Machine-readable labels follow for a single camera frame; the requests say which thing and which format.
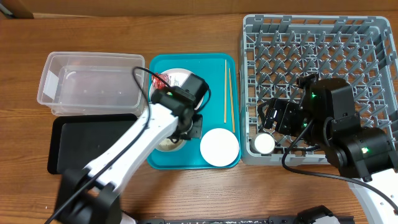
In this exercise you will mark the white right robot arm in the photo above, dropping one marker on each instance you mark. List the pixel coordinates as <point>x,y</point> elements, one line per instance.
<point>326,119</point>

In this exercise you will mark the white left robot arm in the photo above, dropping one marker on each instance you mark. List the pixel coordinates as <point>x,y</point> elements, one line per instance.
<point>92,195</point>

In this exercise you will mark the grey dish rack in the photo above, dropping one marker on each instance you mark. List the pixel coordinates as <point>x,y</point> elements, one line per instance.
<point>276,50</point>

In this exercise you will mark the white cup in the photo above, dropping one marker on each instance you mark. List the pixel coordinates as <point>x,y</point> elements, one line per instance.
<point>263,143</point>

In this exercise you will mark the right wooden chopstick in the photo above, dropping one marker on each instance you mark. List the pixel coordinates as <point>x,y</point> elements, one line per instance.
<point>231,101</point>

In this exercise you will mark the clear plastic bin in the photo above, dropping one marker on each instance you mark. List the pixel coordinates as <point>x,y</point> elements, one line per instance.
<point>86,83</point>

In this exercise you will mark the small white plate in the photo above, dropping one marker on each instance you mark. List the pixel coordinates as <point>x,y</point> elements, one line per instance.
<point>219,147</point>

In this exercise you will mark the teal plastic tray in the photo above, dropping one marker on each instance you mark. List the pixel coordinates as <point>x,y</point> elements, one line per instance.
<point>209,66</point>

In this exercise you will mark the red wrapper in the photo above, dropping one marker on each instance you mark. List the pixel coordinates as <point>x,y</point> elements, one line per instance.
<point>160,80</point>

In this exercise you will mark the black tray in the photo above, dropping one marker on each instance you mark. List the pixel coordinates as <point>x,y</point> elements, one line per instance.
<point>76,140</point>

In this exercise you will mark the grey bowl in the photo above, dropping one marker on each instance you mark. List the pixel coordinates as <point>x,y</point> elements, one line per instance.
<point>169,145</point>

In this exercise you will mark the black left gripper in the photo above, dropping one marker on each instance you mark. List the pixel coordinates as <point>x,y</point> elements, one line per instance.
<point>197,128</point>

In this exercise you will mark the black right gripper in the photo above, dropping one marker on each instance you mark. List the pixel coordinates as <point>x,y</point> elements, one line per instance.
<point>286,107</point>

